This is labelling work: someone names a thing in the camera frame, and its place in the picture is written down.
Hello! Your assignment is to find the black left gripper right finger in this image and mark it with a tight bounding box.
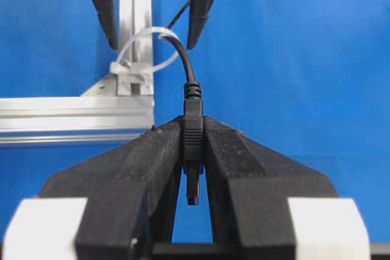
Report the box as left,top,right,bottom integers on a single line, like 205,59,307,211
204,116,338,259

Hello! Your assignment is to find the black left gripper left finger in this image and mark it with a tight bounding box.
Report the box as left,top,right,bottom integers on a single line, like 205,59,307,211
38,117,182,259

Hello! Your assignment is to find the black USB cable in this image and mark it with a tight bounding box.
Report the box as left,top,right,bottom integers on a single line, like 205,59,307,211
158,0,204,206

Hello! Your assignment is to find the white zip tie loop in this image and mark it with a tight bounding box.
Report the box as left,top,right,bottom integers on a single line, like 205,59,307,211
110,27,179,77

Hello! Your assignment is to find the aluminium frame upright rail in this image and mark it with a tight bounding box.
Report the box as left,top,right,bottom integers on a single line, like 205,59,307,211
117,0,154,96

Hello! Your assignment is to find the aluminium frame left rail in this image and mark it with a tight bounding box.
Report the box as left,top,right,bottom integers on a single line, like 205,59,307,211
1,96,154,147

